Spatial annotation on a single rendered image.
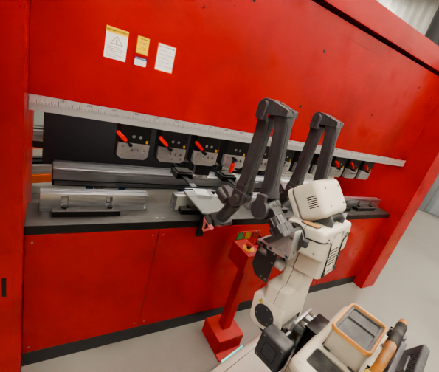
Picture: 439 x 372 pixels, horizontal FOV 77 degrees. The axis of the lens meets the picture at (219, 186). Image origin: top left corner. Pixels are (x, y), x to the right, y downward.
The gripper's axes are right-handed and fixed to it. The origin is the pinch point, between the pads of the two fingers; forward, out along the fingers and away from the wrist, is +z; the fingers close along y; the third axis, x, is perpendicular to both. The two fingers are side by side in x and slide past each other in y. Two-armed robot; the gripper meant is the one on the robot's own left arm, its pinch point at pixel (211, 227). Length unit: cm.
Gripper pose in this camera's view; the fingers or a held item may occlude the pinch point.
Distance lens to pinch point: 133.2
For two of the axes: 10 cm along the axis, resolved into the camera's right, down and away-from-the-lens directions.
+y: -7.0, 0.7, -7.1
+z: -5.3, 6.1, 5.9
